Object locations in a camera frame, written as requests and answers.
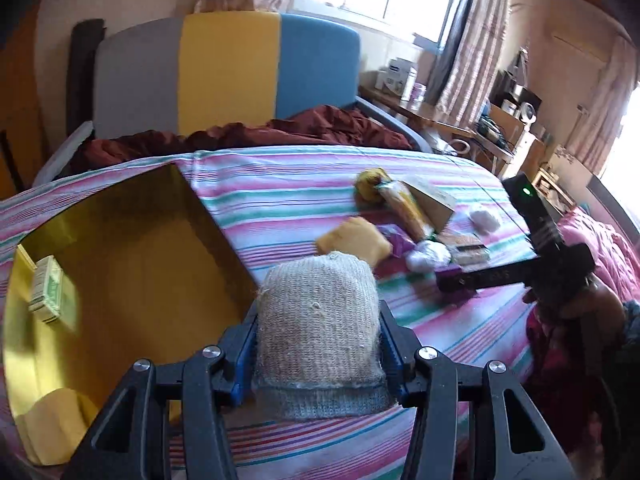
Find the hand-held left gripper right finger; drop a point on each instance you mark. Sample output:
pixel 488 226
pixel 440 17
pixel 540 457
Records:
pixel 391 355

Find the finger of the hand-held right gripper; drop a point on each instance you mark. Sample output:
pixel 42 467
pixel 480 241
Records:
pixel 490 276

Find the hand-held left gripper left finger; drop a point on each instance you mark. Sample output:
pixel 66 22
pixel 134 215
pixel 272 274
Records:
pixel 245 360

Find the white plastic-wrapped ball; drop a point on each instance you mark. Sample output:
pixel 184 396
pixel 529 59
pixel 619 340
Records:
pixel 425 255
pixel 484 220

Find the beige knitted sock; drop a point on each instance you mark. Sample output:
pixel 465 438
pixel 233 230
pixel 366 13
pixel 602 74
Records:
pixel 320 320

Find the purple snack packet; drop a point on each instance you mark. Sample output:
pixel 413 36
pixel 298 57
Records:
pixel 397 242

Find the yellow snack packet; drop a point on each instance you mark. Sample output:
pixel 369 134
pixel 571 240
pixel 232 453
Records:
pixel 405 207

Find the gold rectangular box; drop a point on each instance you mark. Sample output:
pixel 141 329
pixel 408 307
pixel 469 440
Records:
pixel 140 270

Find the person's right hand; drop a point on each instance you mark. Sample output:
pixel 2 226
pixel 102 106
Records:
pixel 605 305

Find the clear cracker box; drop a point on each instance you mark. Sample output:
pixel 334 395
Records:
pixel 467 250

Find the small wooden rack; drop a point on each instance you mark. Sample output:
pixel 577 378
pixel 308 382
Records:
pixel 552 190

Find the pink blanket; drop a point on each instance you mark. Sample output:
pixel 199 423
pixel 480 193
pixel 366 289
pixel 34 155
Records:
pixel 605 245

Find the cream cardboard box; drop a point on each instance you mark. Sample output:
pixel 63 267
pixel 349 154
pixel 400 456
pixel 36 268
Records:
pixel 435 205

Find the cluttered shelf unit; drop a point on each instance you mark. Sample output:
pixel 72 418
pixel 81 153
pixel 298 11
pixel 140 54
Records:
pixel 510 135

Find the person's dark red clothing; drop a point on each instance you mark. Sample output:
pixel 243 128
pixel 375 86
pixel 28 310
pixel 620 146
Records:
pixel 555 385

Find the small white fan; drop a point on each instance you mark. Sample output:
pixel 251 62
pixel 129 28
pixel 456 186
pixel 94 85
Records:
pixel 527 112

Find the wooden desk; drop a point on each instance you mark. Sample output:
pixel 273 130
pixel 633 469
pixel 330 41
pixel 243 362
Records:
pixel 415 115

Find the striped bed sheet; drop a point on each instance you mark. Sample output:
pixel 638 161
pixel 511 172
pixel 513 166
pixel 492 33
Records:
pixel 300 185

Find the pink jar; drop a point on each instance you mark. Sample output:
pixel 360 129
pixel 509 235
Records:
pixel 419 94

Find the small green and white box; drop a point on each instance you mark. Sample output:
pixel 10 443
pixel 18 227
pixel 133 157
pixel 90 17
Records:
pixel 47 287

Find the white appliance box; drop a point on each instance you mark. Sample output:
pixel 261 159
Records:
pixel 395 77

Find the dark curtain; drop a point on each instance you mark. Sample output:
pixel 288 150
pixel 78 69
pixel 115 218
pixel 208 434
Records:
pixel 457 35

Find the maroon blanket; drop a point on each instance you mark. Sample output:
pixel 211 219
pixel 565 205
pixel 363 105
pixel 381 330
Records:
pixel 310 127

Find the grey yellow blue headboard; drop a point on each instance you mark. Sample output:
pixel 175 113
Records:
pixel 225 70

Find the orange wardrobe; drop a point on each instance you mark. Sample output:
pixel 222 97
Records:
pixel 20 100

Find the black upright post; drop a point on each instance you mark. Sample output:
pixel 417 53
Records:
pixel 85 70

